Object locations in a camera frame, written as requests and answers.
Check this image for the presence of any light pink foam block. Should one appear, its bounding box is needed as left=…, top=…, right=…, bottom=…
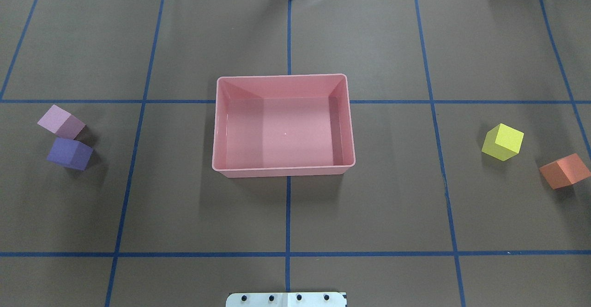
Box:
left=37, top=105, right=86, bottom=139

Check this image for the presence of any yellow foam block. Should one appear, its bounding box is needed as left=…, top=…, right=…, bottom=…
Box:
left=481, top=123, right=524, bottom=161

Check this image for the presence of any pink plastic bin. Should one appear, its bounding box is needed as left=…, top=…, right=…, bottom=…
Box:
left=211, top=73, right=356, bottom=178

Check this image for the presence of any orange foam block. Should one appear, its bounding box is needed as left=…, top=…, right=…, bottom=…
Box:
left=539, top=153, right=591, bottom=189

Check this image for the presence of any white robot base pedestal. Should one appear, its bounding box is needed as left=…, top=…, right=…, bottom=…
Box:
left=225, top=292, right=348, bottom=307

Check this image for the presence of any purple foam block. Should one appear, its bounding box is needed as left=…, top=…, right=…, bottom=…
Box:
left=46, top=138, right=94, bottom=171

